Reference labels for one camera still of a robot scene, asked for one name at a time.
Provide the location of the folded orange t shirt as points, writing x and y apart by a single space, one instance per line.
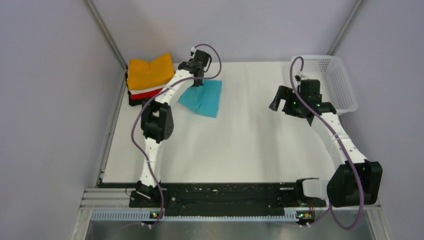
144 75

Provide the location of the white slotted cable duct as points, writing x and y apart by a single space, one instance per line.
218 218

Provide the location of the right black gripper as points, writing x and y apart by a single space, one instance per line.
284 93

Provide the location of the white plastic basket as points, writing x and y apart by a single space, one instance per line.
336 86

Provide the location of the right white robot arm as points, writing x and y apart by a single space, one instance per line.
354 174

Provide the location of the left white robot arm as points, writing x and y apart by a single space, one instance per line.
156 118

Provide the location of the cyan t shirt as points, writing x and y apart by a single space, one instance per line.
203 100

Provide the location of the corner metal post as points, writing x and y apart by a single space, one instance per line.
347 25
101 25

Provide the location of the right corner metal post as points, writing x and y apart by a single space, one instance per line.
347 25

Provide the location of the aluminium frame rail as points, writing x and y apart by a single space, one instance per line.
118 198

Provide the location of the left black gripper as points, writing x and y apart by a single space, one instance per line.
198 83

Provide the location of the left corner metal post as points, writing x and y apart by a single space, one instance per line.
101 25

